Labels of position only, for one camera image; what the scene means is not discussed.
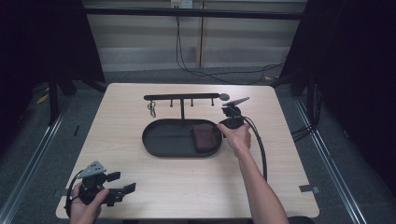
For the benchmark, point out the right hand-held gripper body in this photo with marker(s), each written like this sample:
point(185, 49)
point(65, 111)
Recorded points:
point(233, 119)

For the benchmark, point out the white power outlet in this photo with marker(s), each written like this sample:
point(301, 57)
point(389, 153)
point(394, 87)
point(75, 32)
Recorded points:
point(181, 3)

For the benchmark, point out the person's right hand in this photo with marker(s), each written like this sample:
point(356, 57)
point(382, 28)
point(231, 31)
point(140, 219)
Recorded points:
point(239, 140)

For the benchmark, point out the black metal stand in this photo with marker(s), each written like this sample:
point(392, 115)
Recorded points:
point(53, 99)

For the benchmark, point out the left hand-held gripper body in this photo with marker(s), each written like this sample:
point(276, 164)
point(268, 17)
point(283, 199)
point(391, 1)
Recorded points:
point(91, 185)

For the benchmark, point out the person's left hand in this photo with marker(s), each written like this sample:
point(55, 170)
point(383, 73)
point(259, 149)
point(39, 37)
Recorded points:
point(84, 213)

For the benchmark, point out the black key rack with tray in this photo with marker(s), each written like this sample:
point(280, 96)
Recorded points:
point(168, 140)

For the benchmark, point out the yellow floor tape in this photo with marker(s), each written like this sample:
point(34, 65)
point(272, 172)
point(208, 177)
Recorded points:
point(42, 99)

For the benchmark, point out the grey tape piece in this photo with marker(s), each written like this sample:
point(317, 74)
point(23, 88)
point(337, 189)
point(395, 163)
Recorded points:
point(309, 188)

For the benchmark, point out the black horizontal beam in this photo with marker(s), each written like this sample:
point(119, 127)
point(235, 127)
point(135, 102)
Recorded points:
point(193, 13)

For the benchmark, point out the metal floor rail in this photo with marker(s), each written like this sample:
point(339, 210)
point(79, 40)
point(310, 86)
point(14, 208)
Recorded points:
point(32, 163)
point(330, 168)

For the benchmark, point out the black curtain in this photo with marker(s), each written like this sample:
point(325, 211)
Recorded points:
point(355, 77)
point(40, 46)

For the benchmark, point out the brown zip pouch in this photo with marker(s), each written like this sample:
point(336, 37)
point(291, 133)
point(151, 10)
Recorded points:
point(204, 138)

